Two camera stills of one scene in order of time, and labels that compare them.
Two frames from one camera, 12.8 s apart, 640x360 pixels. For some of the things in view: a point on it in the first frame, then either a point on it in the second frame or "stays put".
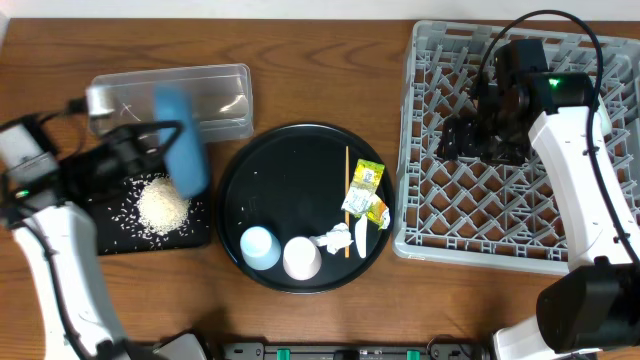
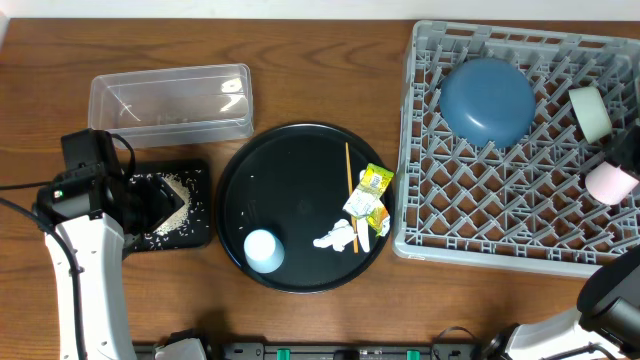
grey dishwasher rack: (504, 215) stays put
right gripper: (457, 132) → (627, 151)
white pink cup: (302, 259) → (608, 183)
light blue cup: (260, 248) stays put
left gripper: (126, 150) → (151, 203)
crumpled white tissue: (336, 239) stays put
